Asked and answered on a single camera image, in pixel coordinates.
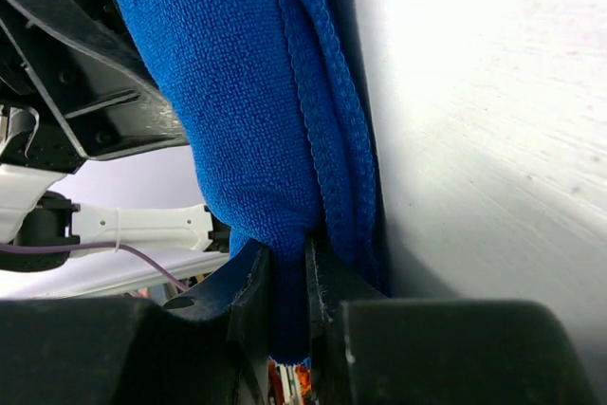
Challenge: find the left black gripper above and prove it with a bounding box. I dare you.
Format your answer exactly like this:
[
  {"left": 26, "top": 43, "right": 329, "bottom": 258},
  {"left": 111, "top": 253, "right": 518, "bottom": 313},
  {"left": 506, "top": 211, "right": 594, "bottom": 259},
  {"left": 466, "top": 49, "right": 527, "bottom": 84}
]
[{"left": 1, "top": 0, "right": 188, "bottom": 174}]

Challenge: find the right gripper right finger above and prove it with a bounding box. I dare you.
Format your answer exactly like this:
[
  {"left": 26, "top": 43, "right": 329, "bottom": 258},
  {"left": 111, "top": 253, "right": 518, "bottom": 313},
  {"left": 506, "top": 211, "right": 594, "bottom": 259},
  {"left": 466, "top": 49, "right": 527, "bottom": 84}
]
[{"left": 305, "top": 238, "right": 598, "bottom": 404}]

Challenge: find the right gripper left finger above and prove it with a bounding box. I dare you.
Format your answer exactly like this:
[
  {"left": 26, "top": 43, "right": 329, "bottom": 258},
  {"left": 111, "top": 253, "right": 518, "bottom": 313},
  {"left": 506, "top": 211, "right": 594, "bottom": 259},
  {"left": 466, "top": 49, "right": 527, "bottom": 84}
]
[{"left": 1, "top": 242, "right": 270, "bottom": 404}]

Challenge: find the blue towel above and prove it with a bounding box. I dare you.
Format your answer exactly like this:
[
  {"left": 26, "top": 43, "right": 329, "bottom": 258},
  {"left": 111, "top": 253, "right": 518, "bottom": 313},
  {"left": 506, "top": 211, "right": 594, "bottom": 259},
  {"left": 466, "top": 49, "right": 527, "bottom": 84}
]
[{"left": 117, "top": 0, "right": 383, "bottom": 364}]

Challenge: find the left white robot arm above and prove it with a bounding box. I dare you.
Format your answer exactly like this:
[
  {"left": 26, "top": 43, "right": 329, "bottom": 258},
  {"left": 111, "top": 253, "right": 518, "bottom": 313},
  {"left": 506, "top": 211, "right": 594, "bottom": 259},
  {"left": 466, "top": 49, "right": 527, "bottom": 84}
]
[{"left": 1, "top": 0, "right": 230, "bottom": 272}]

